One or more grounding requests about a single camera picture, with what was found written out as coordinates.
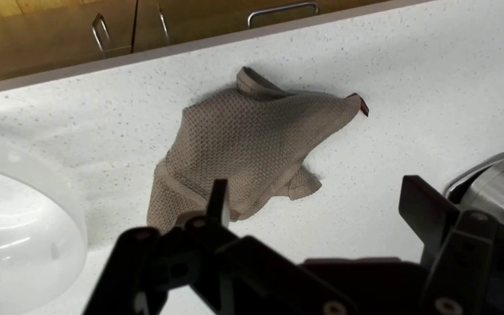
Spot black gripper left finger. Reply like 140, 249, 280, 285
172, 180, 242, 275

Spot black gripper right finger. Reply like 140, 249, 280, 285
399, 175, 497, 315

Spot brown waffle cloth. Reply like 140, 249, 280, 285
147, 67, 368, 233

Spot white translucent bowl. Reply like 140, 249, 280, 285
0, 135, 91, 315

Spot black steel coffee maker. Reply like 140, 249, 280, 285
445, 152, 504, 224

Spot wooden lower cabinets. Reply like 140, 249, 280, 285
0, 0, 383, 81

